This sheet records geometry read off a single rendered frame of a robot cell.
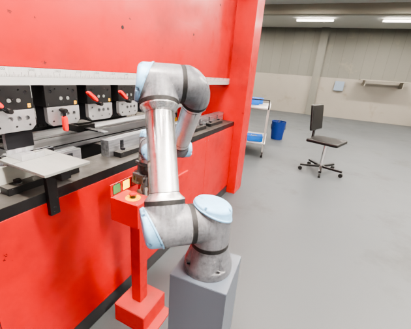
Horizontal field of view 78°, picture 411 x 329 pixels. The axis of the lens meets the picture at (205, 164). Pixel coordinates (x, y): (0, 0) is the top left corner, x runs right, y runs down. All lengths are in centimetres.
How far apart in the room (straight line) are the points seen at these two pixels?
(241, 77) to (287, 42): 975
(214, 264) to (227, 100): 231
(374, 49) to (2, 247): 1247
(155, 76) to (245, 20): 222
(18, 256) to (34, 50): 76
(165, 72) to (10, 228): 77
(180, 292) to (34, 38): 103
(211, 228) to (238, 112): 225
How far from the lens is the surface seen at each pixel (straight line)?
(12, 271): 123
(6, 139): 121
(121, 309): 167
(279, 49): 1253
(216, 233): 73
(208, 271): 80
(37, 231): 121
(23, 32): 120
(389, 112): 1282
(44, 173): 100
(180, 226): 69
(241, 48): 288
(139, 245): 139
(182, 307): 91
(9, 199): 116
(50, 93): 124
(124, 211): 124
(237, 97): 287
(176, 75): 77
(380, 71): 1265
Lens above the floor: 135
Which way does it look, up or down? 20 degrees down
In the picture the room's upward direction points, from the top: 5 degrees clockwise
